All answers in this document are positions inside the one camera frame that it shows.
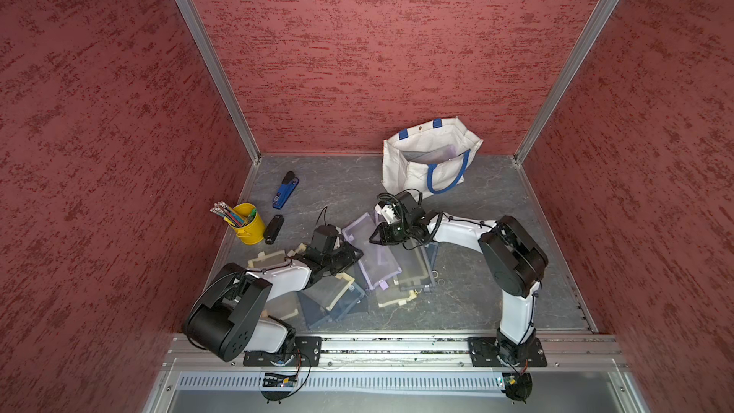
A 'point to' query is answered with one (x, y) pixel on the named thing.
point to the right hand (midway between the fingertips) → (373, 244)
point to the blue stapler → (287, 188)
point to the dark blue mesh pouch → (316, 315)
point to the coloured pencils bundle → (227, 213)
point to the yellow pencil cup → (252, 232)
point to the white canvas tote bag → (429, 160)
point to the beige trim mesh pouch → (329, 290)
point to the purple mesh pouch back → (379, 265)
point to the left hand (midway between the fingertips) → (362, 260)
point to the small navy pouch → (432, 249)
